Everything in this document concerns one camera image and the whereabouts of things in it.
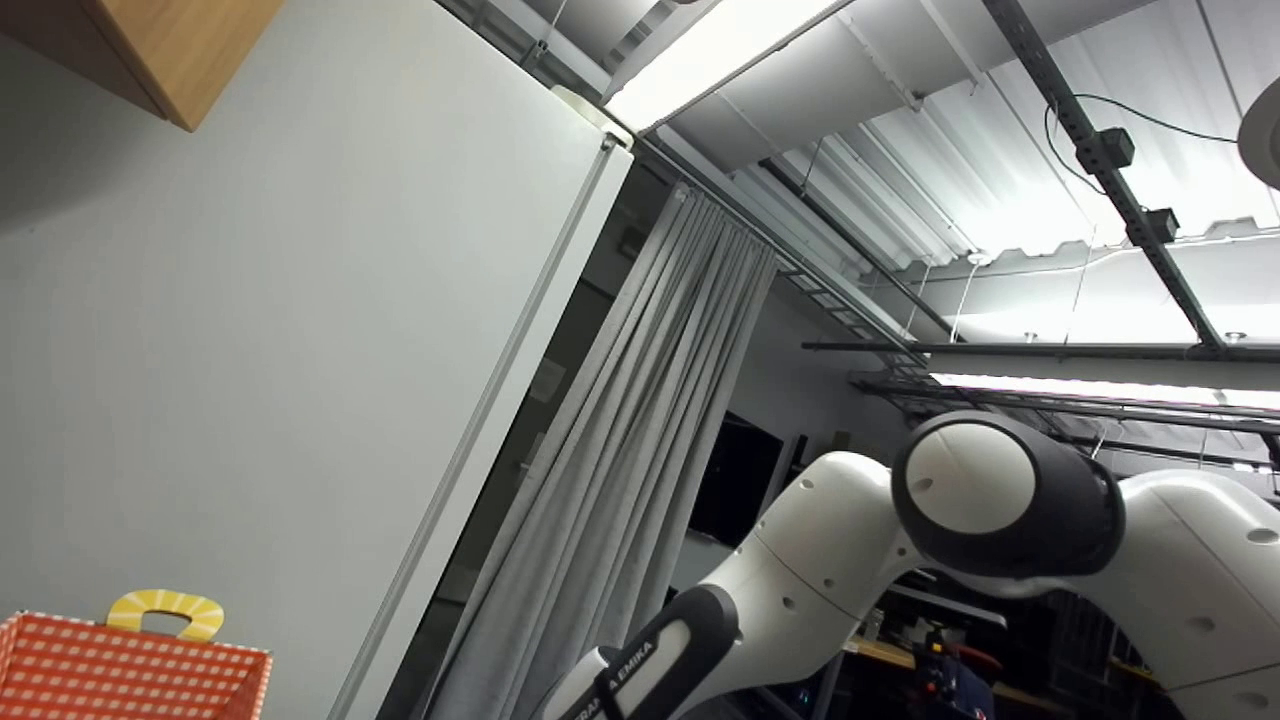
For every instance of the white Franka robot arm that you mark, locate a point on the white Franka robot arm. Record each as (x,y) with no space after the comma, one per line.
(824,560)

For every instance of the grey curtain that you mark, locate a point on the grey curtain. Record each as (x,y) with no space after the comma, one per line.
(614,466)

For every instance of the black monitor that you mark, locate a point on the black monitor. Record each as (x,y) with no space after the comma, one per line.
(735,481)

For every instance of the long ceiling light strip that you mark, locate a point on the long ceiling light strip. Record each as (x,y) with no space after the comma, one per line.
(1094,391)

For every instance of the black ceiling pipe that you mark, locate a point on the black ceiling pipe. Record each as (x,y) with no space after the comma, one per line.
(1105,145)

